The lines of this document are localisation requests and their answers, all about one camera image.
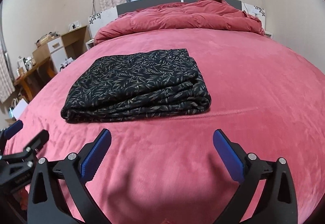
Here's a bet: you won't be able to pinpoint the white paper bag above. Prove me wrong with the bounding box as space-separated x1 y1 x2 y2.
11 98 29 118

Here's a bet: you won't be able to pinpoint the red duvet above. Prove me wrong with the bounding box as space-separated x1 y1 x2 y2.
93 0 264 45

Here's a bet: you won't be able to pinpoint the wooden cabinet with white drawers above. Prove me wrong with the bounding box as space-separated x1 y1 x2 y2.
32 25 89 67

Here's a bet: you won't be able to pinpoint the white leaf print nightstand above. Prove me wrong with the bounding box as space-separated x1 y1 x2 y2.
86 9 118 50
241 3 273 38

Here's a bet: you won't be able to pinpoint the pink bed sheet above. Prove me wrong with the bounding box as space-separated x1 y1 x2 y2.
5 27 325 224

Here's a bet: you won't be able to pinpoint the black leaf print pants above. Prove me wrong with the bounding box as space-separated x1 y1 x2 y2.
60 48 212 123

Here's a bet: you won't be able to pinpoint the wooden desk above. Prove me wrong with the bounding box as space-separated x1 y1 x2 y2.
14 56 56 103

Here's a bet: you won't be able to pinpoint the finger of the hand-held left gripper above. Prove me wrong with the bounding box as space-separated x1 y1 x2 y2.
0 120 24 148
0 130 50 171

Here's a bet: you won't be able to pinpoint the grey headboard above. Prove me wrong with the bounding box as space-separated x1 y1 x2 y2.
116 0 243 16

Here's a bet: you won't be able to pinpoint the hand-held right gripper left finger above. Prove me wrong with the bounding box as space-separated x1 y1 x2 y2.
27 128 112 224

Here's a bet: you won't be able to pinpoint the checked hanging cloth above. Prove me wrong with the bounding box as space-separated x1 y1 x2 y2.
0 49 16 103

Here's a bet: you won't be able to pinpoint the white printed box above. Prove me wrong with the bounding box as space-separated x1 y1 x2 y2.
59 58 75 72

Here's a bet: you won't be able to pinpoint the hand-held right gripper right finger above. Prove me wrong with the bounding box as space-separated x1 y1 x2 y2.
213 129 299 224

